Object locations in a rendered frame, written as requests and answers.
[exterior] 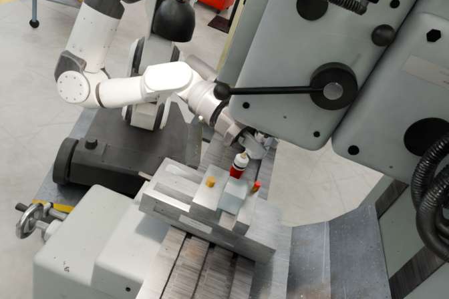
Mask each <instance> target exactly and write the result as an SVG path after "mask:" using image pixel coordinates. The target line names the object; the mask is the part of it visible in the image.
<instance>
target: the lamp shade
mask: <svg viewBox="0 0 449 299"><path fill-rule="evenodd" d="M195 25H196V22H195V10H194V9H193V8H192V6H191V5H190V4H189V2H187V1H185V0H184V1H179V0H163V2H162V3H161V5H160V6H159V8H158V10H157V12H156V14H155V18H154V24H153V31H154V32H155V33H156V34H157V35H159V36H160V37H162V38H164V39H167V40H169V41H174V42H179V43H186V42H189V41H191V39H192V35H193V33H194V28H195Z"/></svg>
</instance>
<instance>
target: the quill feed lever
mask: <svg viewBox="0 0 449 299"><path fill-rule="evenodd" d="M357 91H358V85H357V78H356V76H355V73H354V72H353V70H352V69H351V68H350V67H349V66H347V65H345V64H343V63H338V62H330V63H326V64H323V65H321V66H320V67H318V68H317V69H316V70H315V71H314V72H313V74H312V76H311V78H310V82H309V86H288V87H232V88H231V87H230V86H229V85H228V84H227V83H223V82H221V83H218V84H216V85H215V87H214V89H213V95H214V97H215V98H216V99H217V100H219V101H225V100H227V99H228V98H229V97H230V96H231V95H275V94H309V95H310V97H311V99H312V101H313V102H314V103H315V104H316V105H317V106H319V107H320V108H323V109H326V110H338V109H342V108H345V107H347V106H348V105H349V104H350V103H351V102H352V101H353V100H354V99H355V97H356V95H357Z"/></svg>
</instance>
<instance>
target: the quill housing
mask: <svg viewBox="0 0 449 299"><path fill-rule="evenodd" d="M356 1H358V2H360V1H361V0H356ZM416 1H417V0H379V1H378V3H376V4H374V3H371V2H369V4H368V6H367V11H366V12H365V13H364V14H363V15H358V14H357V13H354V12H351V11H349V9H348V10H347V9H344V8H343V7H341V6H340V7H338V5H335V4H334V5H333V3H330V2H327V1H325V0H269V1H268V3H267V6H266V9H265V12H264V13H263V16H262V19H261V22H260V24H259V27H258V29H257V32H256V34H255V37H254V39H253V42H252V45H251V48H250V49H249V52H248V55H247V58H246V60H245V63H244V65H243V68H242V70H241V73H240V75H239V78H238V81H237V84H236V85H235V87H288V86H309V82H310V78H311V76H312V74H313V72H314V71H315V70H316V69H317V68H318V67H320V66H321V65H323V64H326V63H330V62H338V63H343V64H345V65H347V66H349V67H350V68H351V69H352V70H353V72H354V73H355V76H356V78H357V85H358V91H357V93H359V91H360V89H361V88H362V86H363V85H364V83H365V81H366V80H367V78H368V77H369V75H370V73H371V72H372V70H373V69H374V67H375V66H376V64H377V62H378V61H379V60H380V57H381V56H382V55H383V53H384V51H385V50H386V48H387V47H388V45H387V46H385V47H379V46H377V45H375V44H374V43H373V41H372V40H371V34H372V32H373V30H374V29H375V28H376V27H377V26H378V25H382V24H387V25H390V26H392V27H393V28H394V31H395V33H396V32H397V31H398V29H399V28H400V26H401V24H402V23H403V21H404V19H405V18H406V17H407V15H408V13H409V12H410V10H411V8H412V7H413V6H414V3H415V2H416ZM351 104H352V102H351V103H350V104H349V105H348V106H347V107H345V108H342V109H338V110H326V109H323V108H320V107H319V106H317V105H316V104H315V103H314V102H313V101H312V99H311V97H310V95H309V94H275V95H232V96H231V99H230V101H229V113H230V115H231V117H232V118H233V119H235V120H236V121H238V122H241V123H243V124H245V125H248V126H250V127H253V128H255V129H257V130H260V131H262V132H265V133H267V134H269V135H272V136H274V137H277V138H279V139H282V140H284V141H287V142H289V143H291V144H294V145H296V146H299V147H302V148H303V149H306V150H309V151H317V150H320V149H321V148H323V146H324V145H325V144H326V143H327V142H328V140H329V138H330V137H331V135H332V134H333V132H334V131H335V129H336V127H337V126H338V124H339V123H340V121H341V119H342V118H343V116H344V115H345V113H346V111H347V110H348V109H349V107H350V105H351Z"/></svg>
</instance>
